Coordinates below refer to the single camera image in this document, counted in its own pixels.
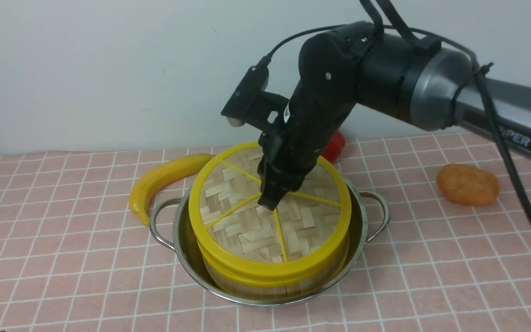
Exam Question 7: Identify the stainless steel pot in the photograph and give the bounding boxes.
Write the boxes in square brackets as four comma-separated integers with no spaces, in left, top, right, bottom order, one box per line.
[149,179,390,308]

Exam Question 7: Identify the yellow bamboo steamer basket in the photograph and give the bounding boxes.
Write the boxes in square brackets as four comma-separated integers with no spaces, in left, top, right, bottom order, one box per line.
[200,221,353,300]

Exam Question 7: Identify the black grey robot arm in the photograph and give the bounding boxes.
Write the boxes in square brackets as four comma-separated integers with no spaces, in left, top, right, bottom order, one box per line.
[258,21,494,210]

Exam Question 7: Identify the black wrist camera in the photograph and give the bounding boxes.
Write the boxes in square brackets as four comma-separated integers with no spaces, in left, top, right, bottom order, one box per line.
[220,65,289,134]

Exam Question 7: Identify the red toy bell pepper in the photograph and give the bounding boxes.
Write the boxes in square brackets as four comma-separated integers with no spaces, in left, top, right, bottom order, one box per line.
[321,131,346,164]

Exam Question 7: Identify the yellow woven steamer lid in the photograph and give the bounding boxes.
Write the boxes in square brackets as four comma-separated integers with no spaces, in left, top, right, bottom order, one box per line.
[188,141,352,288]

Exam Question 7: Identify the pink checkered tablecloth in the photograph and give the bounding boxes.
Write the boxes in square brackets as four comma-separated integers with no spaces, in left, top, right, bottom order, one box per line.
[0,132,531,332]

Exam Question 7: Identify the yellow toy banana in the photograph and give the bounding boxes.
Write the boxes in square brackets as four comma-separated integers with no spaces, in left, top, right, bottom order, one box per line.
[129,154,214,227]

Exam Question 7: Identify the brown toy potato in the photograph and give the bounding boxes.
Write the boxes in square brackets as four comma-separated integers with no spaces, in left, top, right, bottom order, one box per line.
[436,164,500,206]

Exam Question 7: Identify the black cable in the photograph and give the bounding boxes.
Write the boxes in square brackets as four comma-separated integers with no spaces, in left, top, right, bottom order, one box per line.
[257,0,531,279]

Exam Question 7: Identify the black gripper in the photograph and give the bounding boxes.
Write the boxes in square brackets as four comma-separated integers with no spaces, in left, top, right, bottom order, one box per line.
[258,78,358,210]

